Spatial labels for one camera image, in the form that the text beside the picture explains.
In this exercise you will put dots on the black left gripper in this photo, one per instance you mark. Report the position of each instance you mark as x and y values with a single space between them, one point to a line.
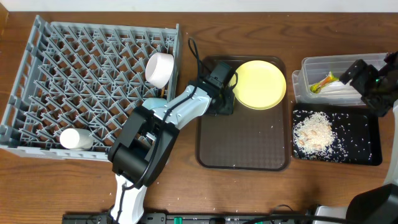
229 100

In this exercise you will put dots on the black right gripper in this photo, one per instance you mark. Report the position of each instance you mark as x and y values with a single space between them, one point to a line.
367 70

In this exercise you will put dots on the white napkin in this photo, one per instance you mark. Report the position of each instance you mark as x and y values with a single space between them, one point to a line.
339 90

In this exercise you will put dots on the yellow plate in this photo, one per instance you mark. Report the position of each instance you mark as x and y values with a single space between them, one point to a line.
259 85

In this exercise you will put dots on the pink white bowl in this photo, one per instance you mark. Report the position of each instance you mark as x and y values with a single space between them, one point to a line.
159 69

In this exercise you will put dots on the yellow green snack wrapper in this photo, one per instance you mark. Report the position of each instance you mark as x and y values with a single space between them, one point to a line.
317 87

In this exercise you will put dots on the light blue bowl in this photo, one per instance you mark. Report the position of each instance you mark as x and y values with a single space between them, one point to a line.
152 103

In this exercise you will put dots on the pile of rice scraps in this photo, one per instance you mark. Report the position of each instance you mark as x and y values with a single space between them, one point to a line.
331 137

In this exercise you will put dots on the white cup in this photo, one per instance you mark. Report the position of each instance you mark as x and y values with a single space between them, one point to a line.
76 139

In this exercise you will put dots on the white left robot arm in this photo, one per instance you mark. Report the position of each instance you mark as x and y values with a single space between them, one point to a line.
142 149

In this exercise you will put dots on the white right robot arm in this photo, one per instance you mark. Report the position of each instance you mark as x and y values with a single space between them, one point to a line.
375 206

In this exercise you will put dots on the black waste tray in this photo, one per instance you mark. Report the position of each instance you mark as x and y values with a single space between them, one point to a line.
376 154

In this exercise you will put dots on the clear plastic waste bin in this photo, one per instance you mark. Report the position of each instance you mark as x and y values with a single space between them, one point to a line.
314 69

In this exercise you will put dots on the dark brown serving tray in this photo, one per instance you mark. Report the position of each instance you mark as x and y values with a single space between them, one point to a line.
245 140

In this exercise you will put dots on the grey plastic dish rack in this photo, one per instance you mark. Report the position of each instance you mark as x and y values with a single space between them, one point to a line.
85 76

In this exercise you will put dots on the black equipment strip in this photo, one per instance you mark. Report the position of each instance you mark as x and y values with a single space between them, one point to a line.
159 218

